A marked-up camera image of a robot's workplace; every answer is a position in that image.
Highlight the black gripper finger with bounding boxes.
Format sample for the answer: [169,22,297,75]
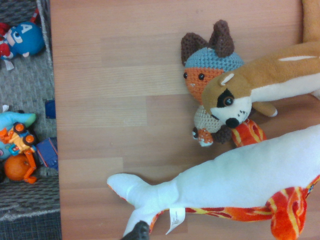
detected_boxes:
[122,220,151,240]

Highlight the orange toy excavator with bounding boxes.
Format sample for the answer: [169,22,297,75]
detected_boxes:
[0,122,38,185]

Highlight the light blue plush toy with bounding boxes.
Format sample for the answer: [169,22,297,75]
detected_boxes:
[0,104,37,161]

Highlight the grey woven basket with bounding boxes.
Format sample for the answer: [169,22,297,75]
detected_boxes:
[0,0,63,240]

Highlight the white flame-print whale plush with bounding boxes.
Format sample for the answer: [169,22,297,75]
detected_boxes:
[106,118,320,240]

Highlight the orange ball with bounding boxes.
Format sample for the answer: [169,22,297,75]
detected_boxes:
[3,153,32,182]

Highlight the crochet fox doll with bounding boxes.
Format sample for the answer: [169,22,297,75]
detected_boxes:
[180,19,246,148]

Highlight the brown ferret plush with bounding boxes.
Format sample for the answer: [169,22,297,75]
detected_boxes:
[201,0,320,131]

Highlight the Captain America plush doll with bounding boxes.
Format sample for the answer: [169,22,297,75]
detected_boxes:
[0,8,46,71]

